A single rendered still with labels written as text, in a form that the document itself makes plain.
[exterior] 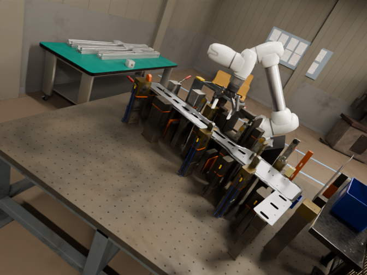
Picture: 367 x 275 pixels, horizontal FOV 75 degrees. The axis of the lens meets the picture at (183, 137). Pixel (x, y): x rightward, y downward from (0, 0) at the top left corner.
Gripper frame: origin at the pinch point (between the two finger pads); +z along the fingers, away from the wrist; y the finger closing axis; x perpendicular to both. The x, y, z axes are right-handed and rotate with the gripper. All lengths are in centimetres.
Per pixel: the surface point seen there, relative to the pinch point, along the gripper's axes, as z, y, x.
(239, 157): 13.5, -29.7, 9.1
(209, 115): 11.8, 12.9, -11.9
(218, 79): 89, 285, -462
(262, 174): 13.5, -46.0, 7.5
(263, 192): 16, -53, 20
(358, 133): 50, -70, -586
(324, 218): 11, -81, 10
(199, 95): 3.8, 29.3, -12.6
